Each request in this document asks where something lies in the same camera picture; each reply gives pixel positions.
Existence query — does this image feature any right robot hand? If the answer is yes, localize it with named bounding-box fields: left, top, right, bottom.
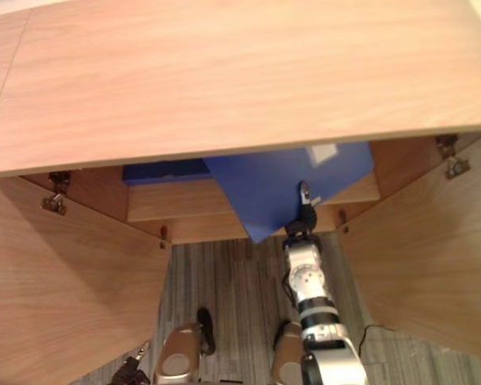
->
left=285, top=180, right=321, bottom=240

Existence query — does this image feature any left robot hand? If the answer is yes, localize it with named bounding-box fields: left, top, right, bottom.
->
left=111, top=340, right=152, bottom=385

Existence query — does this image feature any blue file folder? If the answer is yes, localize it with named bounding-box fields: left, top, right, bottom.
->
left=202, top=140, right=376, bottom=245

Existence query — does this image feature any wooden cabinet door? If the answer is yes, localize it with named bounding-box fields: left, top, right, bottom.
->
left=338, top=132, right=481, bottom=361
left=0, top=175, right=173, bottom=385

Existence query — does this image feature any light wooden cabinet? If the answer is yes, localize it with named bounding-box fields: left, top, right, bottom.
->
left=0, top=0, right=481, bottom=245

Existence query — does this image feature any blue file box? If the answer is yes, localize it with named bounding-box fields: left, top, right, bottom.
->
left=122, top=160, right=212, bottom=186

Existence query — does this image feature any black floor cable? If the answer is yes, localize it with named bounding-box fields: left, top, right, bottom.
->
left=358, top=324, right=398, bottom=356

